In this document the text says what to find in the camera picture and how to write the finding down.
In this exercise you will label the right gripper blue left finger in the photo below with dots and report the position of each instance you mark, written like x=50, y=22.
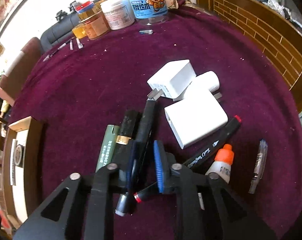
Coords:
x=131, y=164

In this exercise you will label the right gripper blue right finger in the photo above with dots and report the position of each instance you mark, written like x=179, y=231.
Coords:
x=161, y=165

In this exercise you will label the black gold tube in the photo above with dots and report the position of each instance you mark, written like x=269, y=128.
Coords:
x=127, y=132

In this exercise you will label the black marker red cap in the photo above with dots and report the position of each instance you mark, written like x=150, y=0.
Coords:
x=200, y=156

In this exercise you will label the large white power adapter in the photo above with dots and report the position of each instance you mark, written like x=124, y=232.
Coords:
x=195, y=117

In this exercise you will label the black pen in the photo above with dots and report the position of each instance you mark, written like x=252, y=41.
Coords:
x=126, y=202

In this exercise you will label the white bottle orange cap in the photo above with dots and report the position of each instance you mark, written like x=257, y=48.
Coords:
x=217, y=176

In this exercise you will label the white square charger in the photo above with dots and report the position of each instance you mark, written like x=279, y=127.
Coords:
x=173, y=78

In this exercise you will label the white rounded charger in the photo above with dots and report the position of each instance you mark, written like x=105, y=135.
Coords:
x=206, y=81

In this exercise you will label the blue clear utility knife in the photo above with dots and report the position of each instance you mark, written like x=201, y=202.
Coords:
x=259, y=166

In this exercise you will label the maroon tablecloth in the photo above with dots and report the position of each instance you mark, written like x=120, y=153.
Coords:
x=77, y=93

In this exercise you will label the wooden tray box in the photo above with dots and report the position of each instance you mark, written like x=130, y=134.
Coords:
x=20, y=179

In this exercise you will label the small blue clear lighter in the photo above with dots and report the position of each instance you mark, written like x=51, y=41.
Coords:
x=146, y=32

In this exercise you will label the amber glass jar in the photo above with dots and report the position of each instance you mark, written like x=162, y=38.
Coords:
x=91, y=25

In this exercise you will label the white label plastic jar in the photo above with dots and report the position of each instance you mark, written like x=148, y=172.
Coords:
x=118, y=13

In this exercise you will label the dark grey sofa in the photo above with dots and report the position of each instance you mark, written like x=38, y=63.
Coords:
x=59, y=31

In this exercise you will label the brown armchair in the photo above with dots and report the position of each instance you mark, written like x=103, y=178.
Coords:
x=13, y=79

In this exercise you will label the blue cartoon snack jar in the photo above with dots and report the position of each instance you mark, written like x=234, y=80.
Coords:
x=149, y=12

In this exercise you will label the wooden brick pattern cabinet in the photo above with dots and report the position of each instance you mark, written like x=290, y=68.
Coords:
x=277, y=38

